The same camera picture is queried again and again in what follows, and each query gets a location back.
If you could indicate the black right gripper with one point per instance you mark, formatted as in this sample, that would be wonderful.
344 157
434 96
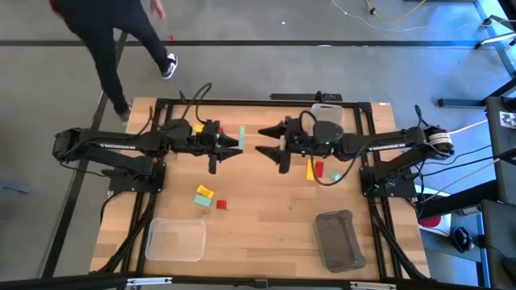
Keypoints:
284 161

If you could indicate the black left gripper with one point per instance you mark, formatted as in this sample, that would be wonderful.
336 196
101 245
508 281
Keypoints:
213 161

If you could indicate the long yellow block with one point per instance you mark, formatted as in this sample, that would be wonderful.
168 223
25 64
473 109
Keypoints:
309 171

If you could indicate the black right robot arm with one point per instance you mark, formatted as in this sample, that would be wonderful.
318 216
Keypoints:
383 145

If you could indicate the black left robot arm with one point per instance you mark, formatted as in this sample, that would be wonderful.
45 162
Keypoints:
121 145

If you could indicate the long teal block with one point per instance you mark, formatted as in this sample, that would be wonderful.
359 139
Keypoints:
241 139

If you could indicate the black flat bar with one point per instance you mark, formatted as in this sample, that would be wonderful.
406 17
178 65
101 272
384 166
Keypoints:
298 96

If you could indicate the white plastic bin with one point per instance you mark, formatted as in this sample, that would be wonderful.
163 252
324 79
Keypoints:
328 113

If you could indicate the clear plastic bin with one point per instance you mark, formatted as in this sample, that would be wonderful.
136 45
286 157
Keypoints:
176 239

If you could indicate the grey plastic bin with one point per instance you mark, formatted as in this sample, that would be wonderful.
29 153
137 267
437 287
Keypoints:
339 240

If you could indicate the person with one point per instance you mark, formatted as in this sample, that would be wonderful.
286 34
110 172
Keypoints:
101 40

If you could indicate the red round object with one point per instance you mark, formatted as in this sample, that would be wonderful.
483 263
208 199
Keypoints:
429 221

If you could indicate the black computer mouse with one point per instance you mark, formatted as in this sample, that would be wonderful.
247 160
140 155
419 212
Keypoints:
463 239

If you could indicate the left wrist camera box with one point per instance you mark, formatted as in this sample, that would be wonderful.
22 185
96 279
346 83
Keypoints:
210 131

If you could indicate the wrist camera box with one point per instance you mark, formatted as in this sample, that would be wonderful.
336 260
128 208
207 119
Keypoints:
210 131
297 129

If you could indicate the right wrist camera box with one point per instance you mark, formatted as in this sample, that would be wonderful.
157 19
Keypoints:
297 129

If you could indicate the black table frame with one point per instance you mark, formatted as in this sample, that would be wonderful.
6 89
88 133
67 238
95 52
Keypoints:
242 102

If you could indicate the silver frame bracket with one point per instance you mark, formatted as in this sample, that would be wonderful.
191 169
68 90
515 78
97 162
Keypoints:
149 280
373 286

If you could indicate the black camera rig frame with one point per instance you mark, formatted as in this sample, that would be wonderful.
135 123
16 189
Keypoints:
68 209

